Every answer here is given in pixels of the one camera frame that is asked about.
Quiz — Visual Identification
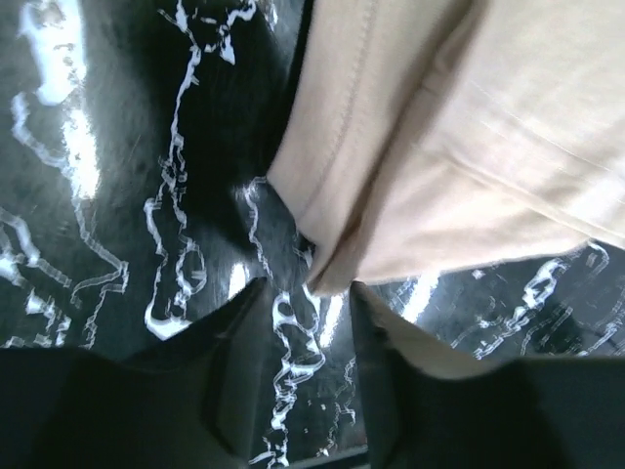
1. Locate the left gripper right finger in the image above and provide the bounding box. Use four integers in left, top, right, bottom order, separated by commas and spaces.
350, 282, 624, 468

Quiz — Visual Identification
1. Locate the tan polo shirt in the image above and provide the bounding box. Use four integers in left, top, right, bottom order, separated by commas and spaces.
268, 1, 624, 294

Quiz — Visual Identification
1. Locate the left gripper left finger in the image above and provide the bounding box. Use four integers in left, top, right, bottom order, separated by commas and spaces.
1, 278, 267, 468

